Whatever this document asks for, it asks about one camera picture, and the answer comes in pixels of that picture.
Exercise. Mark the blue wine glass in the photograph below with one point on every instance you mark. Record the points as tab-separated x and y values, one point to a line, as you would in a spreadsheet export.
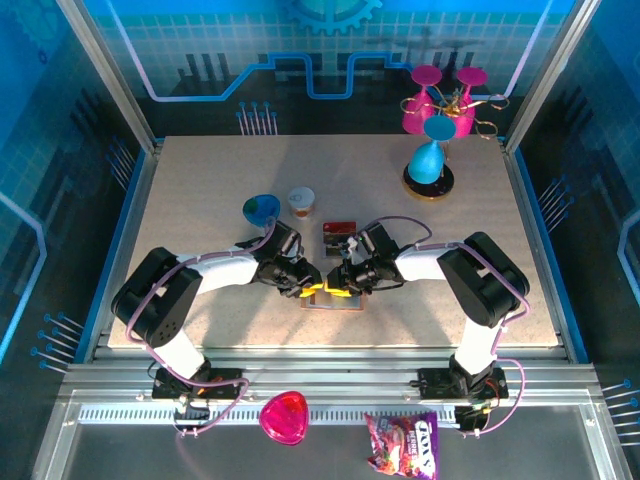
425	165

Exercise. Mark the dark credit card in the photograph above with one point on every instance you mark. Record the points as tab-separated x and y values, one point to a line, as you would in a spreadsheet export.
334	247

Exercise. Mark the red credit card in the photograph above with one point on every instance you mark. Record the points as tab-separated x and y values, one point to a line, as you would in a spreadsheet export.
340	228

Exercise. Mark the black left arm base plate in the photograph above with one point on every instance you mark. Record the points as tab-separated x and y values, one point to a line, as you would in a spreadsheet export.
230	372

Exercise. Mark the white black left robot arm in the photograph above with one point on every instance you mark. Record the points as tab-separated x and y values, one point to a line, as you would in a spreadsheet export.
225	270

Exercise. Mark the small white orange can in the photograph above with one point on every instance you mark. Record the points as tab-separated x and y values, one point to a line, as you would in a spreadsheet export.
301	200

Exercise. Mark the purple snack bag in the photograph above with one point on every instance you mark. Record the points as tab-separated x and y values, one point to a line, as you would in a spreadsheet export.
400	445

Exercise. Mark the pink wine glass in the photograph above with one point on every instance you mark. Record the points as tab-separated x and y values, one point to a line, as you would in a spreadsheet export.
472	77
417	117

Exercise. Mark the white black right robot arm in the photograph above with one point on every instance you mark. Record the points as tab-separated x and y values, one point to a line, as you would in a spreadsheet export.
420	265

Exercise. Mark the aluminium frame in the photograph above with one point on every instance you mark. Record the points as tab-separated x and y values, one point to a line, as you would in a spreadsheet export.
325	360

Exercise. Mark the pink heart-shaped bowl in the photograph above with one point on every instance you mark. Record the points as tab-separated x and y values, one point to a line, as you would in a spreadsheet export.
285	417

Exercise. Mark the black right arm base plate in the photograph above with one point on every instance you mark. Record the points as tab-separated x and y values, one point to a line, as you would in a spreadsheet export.
432	382

